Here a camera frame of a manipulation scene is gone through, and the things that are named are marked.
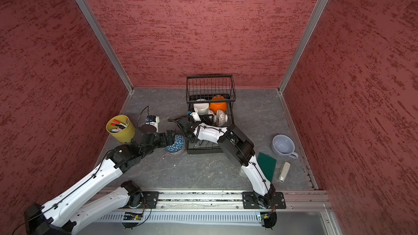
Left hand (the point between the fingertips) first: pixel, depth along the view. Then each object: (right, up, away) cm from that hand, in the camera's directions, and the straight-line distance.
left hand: (167, 136), depth 78 cm
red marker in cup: (-31, +4, +10) cm, 32 cm away
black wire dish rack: (+20, +18, +22) cm, 35 cm away
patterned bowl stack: (+2, -9, +6) cm, 11 cm away
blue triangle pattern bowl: (+4, -5, +10) cm, 12 cm away
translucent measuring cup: (+63, -8, +12) cm, 65 cm away
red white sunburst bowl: (+27, +8, +14) cm, 32 cm away
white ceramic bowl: (+15, +14, +21) cm, 29 cm away
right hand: (+20, +6, +17) cm, 27 cm away
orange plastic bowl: (+24, +15, +23) cm, 36 cm away
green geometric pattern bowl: (+21, +11, +16) cm, 29 cm away
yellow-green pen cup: (-28, +3, +8) cm, 29 cm away
